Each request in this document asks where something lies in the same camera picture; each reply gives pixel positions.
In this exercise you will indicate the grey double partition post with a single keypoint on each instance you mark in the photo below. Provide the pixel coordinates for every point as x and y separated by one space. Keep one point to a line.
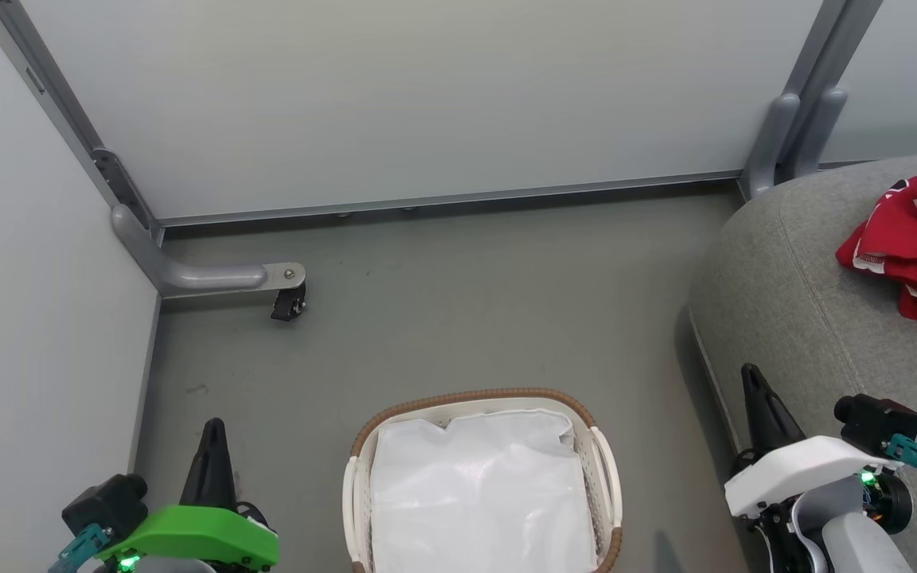
809 111

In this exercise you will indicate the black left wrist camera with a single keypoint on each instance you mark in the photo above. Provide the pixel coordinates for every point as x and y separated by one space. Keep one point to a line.
108 501

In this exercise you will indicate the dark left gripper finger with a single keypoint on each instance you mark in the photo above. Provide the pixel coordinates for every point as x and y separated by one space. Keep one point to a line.
212 469

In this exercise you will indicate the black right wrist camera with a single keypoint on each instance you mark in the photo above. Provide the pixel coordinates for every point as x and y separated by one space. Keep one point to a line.
880 422

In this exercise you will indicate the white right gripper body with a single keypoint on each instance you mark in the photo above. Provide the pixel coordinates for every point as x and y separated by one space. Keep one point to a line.
809 465

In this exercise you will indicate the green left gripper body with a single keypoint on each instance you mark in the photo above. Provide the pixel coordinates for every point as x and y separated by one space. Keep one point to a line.
188 533

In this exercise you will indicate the red and white clothing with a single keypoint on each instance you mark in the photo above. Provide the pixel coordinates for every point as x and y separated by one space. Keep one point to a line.
912 239

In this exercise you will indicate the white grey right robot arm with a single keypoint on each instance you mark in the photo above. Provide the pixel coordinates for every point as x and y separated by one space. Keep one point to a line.
856 549

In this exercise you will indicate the white basket liner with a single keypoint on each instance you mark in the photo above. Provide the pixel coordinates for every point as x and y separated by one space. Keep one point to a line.
482 493

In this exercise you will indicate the grey partition corner post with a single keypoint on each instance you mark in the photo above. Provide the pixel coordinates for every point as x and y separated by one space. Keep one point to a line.
68 119

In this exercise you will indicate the black caster wheel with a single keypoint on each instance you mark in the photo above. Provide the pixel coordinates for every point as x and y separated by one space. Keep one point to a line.
287 304

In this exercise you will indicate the white laundry basket brown rim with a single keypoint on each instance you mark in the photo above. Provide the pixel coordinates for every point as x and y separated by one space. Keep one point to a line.
606 477

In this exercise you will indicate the grey partition bottom rail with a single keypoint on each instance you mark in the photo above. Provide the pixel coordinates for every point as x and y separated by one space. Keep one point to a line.
442 200

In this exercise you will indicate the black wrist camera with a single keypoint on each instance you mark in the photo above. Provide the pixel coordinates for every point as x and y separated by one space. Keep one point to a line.
108 501
880 422

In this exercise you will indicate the grey fabric sofa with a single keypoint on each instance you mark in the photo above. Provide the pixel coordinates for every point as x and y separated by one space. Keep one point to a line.
793 318

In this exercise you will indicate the grey metal partition foot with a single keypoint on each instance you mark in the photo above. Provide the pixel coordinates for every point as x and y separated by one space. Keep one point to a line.
204 277

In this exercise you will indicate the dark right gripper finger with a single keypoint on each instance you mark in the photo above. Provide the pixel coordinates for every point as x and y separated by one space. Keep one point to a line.
767 422

